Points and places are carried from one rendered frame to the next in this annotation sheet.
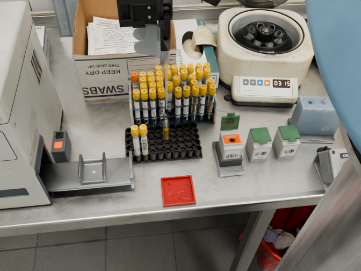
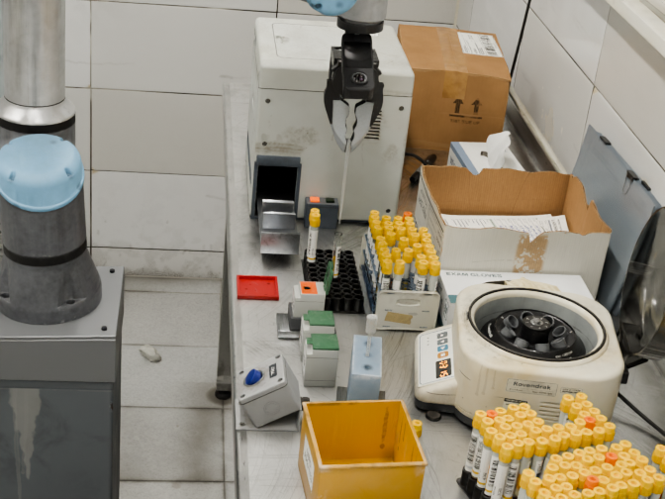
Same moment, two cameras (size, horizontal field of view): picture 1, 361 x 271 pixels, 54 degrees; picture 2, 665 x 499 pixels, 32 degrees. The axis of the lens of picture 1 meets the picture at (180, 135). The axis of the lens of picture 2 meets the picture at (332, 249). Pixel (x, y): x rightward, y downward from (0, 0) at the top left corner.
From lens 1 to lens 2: 178 cm
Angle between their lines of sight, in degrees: 69
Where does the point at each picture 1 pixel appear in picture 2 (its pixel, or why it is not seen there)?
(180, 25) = (568, 283)
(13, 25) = not seen: hidden behind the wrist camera
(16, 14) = (385, 69)
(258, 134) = (321, 315)
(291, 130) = (327, 343)
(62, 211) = (240, 223)
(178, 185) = (265, 289)
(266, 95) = (420, 359)
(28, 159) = (256, 139)
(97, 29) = (537, 222)
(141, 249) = not seen: outside the picture
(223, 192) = (251, 320)
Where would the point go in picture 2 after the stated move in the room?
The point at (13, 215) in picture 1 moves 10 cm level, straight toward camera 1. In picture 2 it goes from (240, 200) to (198, 213)
